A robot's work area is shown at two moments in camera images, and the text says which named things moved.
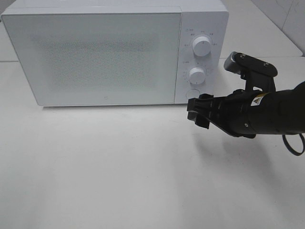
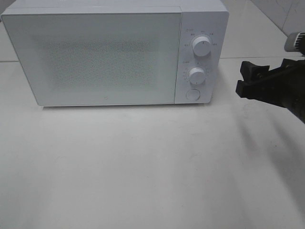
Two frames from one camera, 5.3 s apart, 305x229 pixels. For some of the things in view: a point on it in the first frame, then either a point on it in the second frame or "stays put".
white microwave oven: (76, 59) stays put
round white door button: (193, 93) stays put
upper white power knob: (201, 46) stays put
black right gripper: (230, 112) → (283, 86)
